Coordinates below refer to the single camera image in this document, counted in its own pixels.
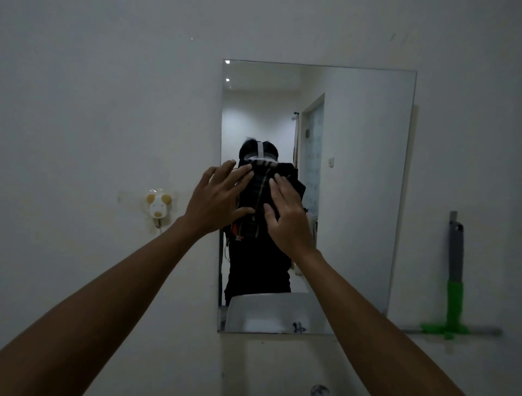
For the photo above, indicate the green and grey squeegee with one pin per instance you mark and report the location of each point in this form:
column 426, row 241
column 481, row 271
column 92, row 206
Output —
column 454, row 293

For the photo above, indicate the person's right thumb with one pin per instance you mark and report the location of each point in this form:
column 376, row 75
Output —
column 270, row 215

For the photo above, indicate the person's left hand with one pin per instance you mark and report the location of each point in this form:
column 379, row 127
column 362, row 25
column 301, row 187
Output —
column 212, row 204

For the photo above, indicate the person's right hand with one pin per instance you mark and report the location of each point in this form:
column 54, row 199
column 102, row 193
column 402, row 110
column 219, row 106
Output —
column 291, row 228

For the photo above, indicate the rectangular wall mirror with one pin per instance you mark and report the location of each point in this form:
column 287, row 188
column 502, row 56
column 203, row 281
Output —
column 359, row 183

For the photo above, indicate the person's left forearm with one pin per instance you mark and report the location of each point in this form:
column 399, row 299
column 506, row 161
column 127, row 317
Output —
column 102, row 310

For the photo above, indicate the person's left middle finger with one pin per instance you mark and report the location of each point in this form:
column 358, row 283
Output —
column 226, row 170

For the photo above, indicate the person's right forearm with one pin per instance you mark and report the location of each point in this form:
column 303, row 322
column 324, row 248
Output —
column 367, row 334

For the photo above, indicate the person's left thumb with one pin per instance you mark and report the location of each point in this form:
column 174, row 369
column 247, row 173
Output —
column 241, row 213

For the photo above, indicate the dark cleaning cloth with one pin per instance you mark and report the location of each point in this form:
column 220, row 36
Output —
column 257, row 196

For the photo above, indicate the white mouse-shaped wall hook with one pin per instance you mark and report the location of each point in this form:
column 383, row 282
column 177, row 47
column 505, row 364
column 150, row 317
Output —
column 158, row 208

